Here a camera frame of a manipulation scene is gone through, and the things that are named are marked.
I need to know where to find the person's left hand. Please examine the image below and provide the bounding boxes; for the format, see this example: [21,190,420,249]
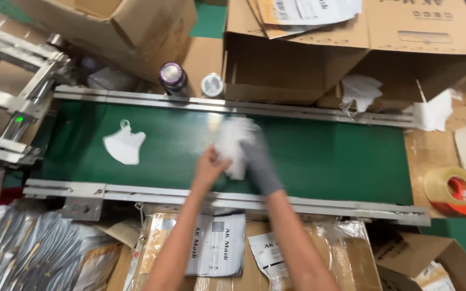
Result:
[194,145,233,190]

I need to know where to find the person's right hand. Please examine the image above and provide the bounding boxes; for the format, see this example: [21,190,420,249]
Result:
[239,131,285,196]

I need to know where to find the stack of white face masks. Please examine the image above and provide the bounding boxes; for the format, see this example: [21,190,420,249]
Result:
[215,116,262,181]

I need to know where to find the green conveyor belt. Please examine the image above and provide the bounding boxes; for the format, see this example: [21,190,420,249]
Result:
[41,99,415,206]

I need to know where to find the white-capped bottle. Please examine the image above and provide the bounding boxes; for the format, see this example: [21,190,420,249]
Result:
[200,73,225,99]

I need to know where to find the white printed mask pouch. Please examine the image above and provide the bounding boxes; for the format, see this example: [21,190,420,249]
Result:
[184,214,214,276]
[201,213,247,278]
[248,232,294,291]

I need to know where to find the dark purple-capped bottle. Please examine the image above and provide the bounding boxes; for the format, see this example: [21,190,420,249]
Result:
[159,61,191,98]

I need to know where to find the white face mask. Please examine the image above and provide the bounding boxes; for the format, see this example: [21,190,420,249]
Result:
[404,88,463,132]
[339,74,384,114]
[102,119,147,166]

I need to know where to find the large open cardboard box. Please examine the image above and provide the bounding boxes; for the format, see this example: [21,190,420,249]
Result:
[222,0,466,110]

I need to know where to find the papers and flat packets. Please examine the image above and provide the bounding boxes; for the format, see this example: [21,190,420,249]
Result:
[248,0,363,40]

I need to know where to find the cardboard box with plastic wrap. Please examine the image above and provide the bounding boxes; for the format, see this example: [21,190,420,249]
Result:
[126,213,383,291]

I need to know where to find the brown cardboard box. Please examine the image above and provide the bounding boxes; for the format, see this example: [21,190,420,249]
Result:
[11,0,198,83]

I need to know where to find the clear packing tape roll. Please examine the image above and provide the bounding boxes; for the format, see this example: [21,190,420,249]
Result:
[423,166,466,207]

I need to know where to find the small open cardboard box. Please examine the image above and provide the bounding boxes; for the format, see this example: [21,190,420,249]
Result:
[372,232,466,291]

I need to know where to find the pile of silver mask pouches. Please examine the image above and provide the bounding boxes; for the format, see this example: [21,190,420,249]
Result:
[0,202,114,291]

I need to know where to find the red tape dispenser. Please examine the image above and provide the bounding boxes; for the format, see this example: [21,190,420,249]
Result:
[433,176,466,217]

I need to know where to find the metal conveyor rail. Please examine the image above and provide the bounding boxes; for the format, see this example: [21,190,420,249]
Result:
[53,85,417,129]
[23,179,432,227]

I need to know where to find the metal sealing machine frame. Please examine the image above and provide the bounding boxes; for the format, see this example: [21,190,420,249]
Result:
[0,18,76,166]

